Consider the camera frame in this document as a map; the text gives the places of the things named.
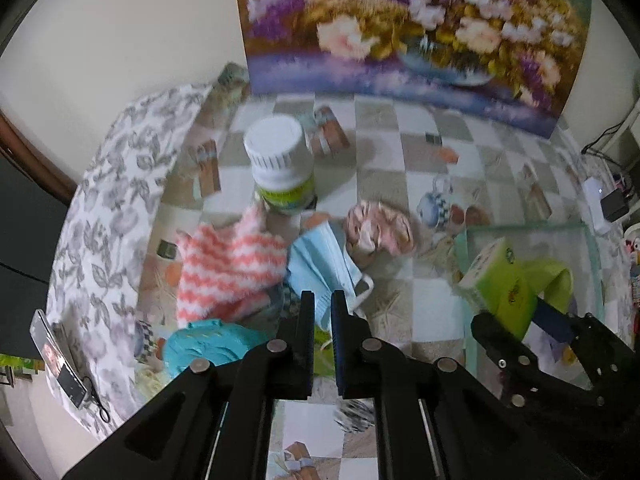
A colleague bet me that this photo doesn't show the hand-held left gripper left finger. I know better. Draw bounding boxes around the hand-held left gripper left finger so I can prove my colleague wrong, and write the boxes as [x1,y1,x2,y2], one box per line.
[60,290,317,480]

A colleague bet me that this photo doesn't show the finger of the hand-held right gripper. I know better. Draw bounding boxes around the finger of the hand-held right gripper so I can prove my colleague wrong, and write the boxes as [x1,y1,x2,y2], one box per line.
[471,312,556,408]
[535,302,640,401]

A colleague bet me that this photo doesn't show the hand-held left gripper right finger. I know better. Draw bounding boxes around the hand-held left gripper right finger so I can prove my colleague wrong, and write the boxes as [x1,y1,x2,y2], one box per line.
[331,290,591,480]

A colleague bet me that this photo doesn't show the leopard print cloth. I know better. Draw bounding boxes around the leopard print cloth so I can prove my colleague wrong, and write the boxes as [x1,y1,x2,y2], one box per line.
[335,402,376,433]

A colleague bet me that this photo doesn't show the white tray teal rim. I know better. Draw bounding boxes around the white tray teal rim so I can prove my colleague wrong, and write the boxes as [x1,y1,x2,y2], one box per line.
[452,222,608,391]

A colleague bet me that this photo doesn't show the blue face mask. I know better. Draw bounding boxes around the blue face mask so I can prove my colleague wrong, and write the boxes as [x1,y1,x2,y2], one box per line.
[287,222,375,331]

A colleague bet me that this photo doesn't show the pink white chevron fluffy cloth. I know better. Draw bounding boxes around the pink white chevron fluffy cloth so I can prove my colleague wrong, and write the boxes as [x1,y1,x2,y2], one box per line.
[175,204,288,322]

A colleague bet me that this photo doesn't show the pale pink cloth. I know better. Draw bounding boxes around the pale pink cloth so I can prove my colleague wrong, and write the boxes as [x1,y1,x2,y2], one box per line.
[345,200,415,256]

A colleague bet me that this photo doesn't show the teal plastic box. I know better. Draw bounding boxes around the teal plastic box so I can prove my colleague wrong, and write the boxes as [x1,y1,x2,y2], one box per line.
[162,319,273,378]

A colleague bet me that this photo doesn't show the black power adapter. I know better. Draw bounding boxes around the black power adapter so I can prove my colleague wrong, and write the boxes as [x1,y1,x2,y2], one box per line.
[600,191,631,223]

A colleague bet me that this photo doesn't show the white pill bottle green label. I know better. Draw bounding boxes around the white pill bottle green label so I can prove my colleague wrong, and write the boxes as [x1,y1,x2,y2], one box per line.
[243,116,317,217]

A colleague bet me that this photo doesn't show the white wooden chair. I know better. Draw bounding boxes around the white wooden chair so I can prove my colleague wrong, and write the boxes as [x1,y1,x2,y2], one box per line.
[600,70,640,171]

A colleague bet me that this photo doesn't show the grey floral bedspread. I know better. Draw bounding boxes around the grey floral bedspread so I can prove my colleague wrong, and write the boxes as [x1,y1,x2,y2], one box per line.
[45,82,213,441]

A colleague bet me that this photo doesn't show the smartphone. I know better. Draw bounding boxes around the smartphone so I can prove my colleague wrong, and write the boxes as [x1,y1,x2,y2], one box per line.
[30,309,87,408]

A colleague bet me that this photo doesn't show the dark cabinet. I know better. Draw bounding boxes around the dark cabinet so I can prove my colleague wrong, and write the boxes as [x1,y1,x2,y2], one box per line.
[0,115,71,361]

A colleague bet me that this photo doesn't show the floral still life painting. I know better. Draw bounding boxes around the floral still life painting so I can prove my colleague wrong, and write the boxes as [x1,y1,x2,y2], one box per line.
[232,0,593,140]

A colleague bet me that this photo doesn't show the black cable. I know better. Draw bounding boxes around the black cable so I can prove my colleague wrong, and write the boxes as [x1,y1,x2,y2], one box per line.
[580,125,626,161]

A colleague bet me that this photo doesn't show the black phone strap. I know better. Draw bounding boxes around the black phone strap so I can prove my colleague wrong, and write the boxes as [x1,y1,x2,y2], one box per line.
[82,377,112,423]

